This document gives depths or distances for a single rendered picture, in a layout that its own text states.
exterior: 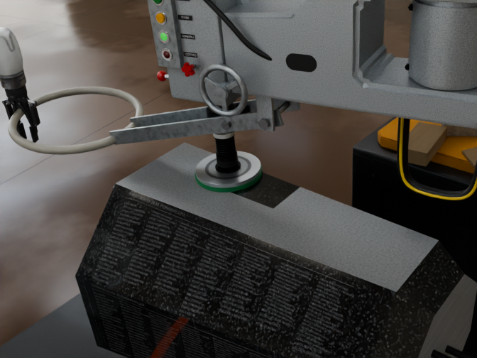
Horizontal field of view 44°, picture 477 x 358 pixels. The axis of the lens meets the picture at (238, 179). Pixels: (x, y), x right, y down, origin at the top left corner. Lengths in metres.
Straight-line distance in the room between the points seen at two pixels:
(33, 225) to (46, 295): 0.62
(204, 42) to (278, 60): 0.22
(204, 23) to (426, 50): 0.57
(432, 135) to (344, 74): 0.68
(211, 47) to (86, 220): 1.90
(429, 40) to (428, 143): 0.70
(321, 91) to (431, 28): 0.31
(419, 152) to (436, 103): 0.57
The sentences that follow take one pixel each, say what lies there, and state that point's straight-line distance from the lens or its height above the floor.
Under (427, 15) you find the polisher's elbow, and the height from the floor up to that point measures 1.39.
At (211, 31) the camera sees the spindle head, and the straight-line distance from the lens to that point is 1.57.
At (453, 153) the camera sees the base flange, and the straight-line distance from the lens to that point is 2.06.
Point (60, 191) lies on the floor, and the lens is 3.64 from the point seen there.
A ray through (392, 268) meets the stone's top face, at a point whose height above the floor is 0.80.
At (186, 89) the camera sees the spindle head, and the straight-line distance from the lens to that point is 1.70.
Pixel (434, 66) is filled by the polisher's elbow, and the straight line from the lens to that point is 1.38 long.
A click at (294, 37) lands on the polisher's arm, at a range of 1.47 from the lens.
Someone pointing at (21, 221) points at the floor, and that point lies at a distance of 3.47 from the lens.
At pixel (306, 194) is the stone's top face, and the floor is 0.80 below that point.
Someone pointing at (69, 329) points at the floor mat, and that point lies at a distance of 2.66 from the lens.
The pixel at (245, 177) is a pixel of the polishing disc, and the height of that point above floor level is 0.83.
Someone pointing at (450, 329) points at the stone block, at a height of 0.60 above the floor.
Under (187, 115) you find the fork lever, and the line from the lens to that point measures 1.96.
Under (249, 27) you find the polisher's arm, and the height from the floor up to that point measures 1.34.
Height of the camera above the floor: 1.79
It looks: 32 degrees down
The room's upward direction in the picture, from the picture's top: 6 degrees counter-clockwise
